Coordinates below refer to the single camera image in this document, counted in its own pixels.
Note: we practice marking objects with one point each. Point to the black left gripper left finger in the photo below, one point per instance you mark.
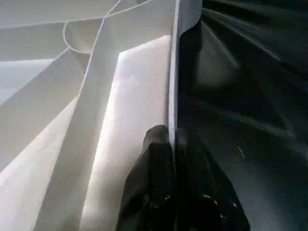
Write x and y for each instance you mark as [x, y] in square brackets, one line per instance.
[149, 192]

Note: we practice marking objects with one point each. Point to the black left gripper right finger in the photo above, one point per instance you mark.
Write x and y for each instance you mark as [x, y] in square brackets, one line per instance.
[207, 192]

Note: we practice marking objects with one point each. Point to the white plastic table top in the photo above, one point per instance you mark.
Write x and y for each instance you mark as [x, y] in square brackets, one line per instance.
[57, 120]

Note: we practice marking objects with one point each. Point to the black work mat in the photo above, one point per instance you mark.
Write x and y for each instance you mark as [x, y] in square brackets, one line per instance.
[260, 96]

